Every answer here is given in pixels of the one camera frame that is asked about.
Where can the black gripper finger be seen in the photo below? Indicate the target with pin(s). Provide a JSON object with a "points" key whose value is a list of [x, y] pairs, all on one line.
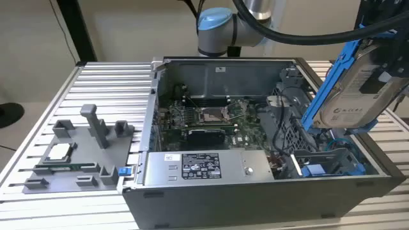
{"points": [[371, 85]]}

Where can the hard disk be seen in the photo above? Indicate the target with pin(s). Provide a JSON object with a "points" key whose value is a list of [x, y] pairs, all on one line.
{"points": [[351, 100]]}

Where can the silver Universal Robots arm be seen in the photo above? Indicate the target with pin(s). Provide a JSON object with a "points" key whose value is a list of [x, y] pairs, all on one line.
{"points": [[217, 36]]}

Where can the grey metal disk bay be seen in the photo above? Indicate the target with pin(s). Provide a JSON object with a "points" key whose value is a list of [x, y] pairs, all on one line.
{"points": [[288, 124]]}

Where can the green motherboard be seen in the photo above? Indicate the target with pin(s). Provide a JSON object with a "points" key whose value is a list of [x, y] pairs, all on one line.
{"points": [[245, 129]]}

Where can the black RAM slots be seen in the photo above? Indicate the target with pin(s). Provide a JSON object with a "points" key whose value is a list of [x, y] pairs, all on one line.
{"points": [[208, 101]]}

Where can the CPU socket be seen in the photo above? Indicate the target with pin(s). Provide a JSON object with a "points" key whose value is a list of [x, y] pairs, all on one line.
{"points": [[209, 117]]}

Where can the installed green RAM stick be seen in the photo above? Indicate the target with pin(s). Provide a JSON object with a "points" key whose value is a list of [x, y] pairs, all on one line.
{"points": [[208, 125]]}

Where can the thin locking lever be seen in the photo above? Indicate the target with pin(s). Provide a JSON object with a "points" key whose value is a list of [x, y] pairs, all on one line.
{"points": [[193, 101]]}

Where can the black open PC case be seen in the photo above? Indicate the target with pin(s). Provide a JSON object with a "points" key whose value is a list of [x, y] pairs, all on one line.
{"points": [[224, 206]]}

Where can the silver power supply unit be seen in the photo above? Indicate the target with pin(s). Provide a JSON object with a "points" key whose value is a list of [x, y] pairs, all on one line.
{"points": [[160, 172]]}

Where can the blue case latch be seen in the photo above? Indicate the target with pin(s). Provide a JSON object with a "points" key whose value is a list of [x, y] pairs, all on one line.
{"points": [[124, 171]]}

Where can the grey parts rack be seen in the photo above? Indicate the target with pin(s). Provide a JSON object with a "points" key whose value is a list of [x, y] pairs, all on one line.
{"points": [[83, 153]]}

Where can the silver CPU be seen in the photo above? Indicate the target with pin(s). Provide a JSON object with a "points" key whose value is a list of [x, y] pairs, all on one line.
{"points": [[59, 152]]}

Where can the black round stand base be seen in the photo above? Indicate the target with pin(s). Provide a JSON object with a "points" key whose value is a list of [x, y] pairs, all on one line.
{"points": [[10, 115]]}

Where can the silver metal bracket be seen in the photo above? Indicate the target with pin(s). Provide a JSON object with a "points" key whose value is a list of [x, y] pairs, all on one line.
{"points": [[275, 103]]}

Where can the black frame post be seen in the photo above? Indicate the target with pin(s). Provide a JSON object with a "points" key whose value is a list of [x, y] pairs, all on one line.
{"points": [[78, 31]]}

